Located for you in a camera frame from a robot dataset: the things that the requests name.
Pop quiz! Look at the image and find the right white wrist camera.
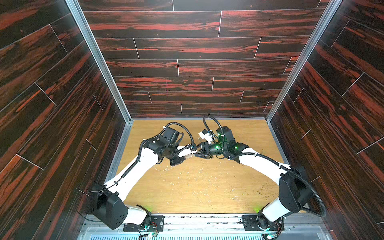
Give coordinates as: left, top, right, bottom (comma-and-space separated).
199, 129, 214, 145

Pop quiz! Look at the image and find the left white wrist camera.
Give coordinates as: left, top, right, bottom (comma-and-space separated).
177, 144, 195, 154

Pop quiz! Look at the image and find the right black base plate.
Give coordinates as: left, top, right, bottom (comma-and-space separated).
240, 215, 270, 231

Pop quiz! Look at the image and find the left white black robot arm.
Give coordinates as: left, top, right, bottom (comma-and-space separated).
87, 122, 194, 230

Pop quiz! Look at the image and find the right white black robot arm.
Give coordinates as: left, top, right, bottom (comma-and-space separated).
195, 127, 314, 233

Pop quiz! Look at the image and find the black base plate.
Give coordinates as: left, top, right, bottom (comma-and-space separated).
240, 215, 270, 231
123, 215, 165, 233

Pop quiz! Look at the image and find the clear test tube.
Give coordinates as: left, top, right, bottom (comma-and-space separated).
179, 149, 197, 158

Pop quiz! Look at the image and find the aluminium front rail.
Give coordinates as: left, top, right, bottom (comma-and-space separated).
78, 214, 333, 240

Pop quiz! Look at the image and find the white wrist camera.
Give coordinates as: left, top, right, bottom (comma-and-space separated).
199, 129, 214, 145
177, 144, 195, 154

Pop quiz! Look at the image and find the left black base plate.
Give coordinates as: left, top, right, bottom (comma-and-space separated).
123, 215, 165, 233

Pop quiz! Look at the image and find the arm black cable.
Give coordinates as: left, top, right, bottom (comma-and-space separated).
202, 115, 328, 240
74, 122, 195, 223

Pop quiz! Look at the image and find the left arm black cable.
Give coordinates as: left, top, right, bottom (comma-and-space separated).
74, 122, 195, 223

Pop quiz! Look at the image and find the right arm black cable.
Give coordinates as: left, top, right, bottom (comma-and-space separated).
202, 115, 328, 240

